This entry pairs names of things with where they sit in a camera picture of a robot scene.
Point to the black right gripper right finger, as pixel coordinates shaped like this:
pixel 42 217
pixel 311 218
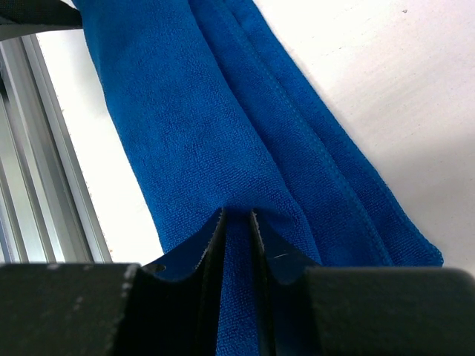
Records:
pixel 307 309

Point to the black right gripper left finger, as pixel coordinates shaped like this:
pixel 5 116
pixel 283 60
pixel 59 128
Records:
pixel 168 307

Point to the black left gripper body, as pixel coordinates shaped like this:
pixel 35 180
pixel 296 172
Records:
pixel 27 17

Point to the blue microfiber towel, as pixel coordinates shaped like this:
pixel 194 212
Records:
pixel 213 113

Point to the aluminium extrusion rail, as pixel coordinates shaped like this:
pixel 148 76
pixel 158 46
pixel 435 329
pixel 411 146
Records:
pixel 47 215

